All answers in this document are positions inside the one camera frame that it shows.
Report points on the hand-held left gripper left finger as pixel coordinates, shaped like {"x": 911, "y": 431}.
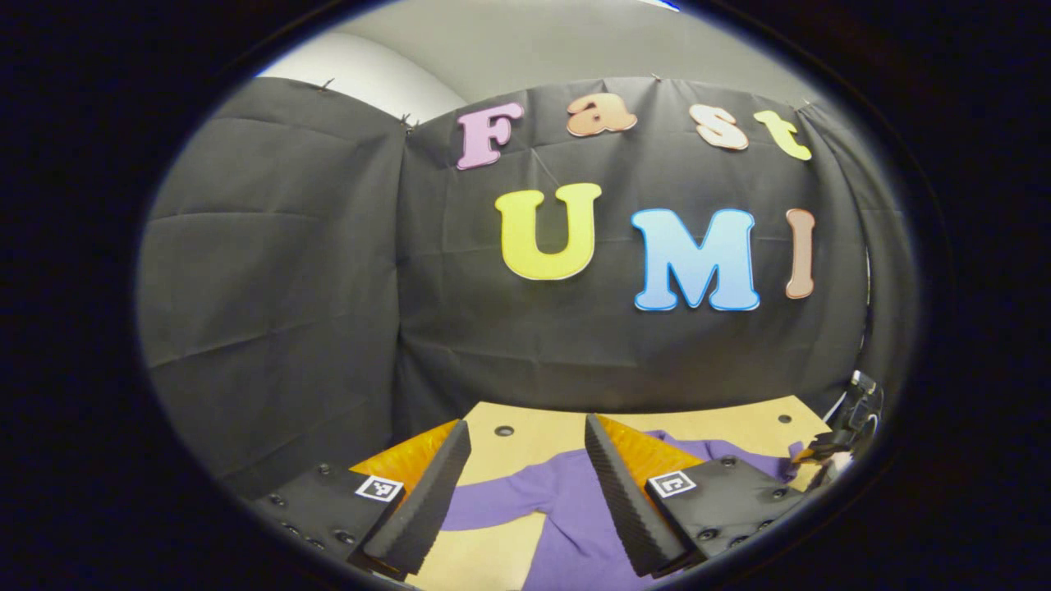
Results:
{"x": 427, "y": 509}

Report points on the thin white strip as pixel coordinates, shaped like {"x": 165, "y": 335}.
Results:
{"x": 833, "y": 406}

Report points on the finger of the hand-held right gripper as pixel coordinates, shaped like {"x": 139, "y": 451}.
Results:
{"x": 817, "y": 454}

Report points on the purple button shirt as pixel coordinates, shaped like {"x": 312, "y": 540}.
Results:
{"x": 566, "y": 509}

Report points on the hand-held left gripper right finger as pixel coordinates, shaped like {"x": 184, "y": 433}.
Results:
{"x": 624, "y": 509}

